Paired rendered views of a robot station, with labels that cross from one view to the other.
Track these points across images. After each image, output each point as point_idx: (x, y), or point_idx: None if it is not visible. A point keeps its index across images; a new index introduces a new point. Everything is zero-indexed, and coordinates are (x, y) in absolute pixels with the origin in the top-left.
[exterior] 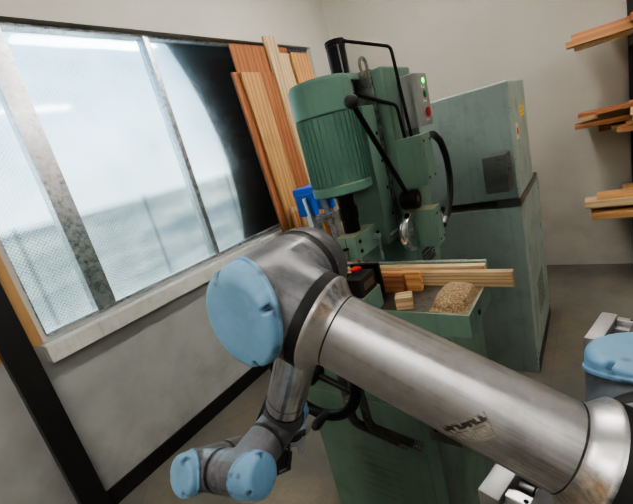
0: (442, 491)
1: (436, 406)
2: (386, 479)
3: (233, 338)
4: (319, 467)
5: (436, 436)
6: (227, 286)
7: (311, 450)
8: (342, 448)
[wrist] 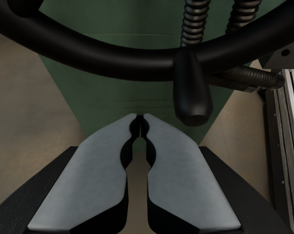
0: (213, 115)
1: None
2: None
3: None
4: (53, 123)
5: (276, 62)
6: None
7: (38, 112)
8: (100, 108)
